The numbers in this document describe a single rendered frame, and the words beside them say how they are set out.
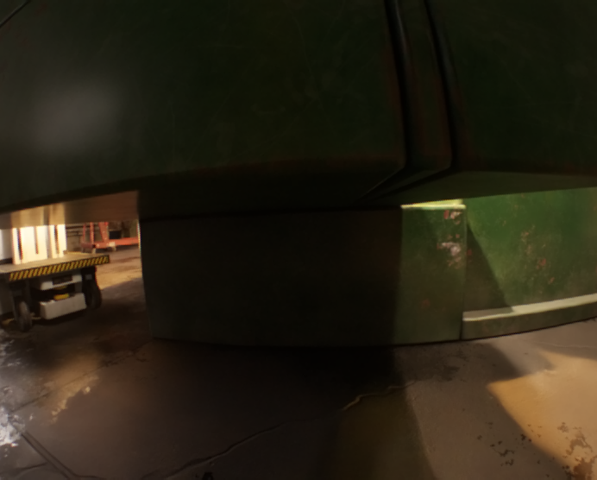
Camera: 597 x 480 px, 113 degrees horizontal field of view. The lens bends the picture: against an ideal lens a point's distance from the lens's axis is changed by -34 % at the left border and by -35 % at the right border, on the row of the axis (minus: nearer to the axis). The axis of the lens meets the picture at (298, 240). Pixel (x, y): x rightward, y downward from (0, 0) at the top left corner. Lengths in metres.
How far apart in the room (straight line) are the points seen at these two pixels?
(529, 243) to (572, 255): 0.28
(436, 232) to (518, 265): 0.44
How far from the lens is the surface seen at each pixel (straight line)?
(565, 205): 1.49
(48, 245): 2.05
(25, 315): 1.68
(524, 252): 1.35
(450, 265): 1.09
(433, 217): 1.05
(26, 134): 0.26
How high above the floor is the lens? 0.48
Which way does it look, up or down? 5 degrees down
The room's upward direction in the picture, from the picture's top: 3 degrees counter-clockwise
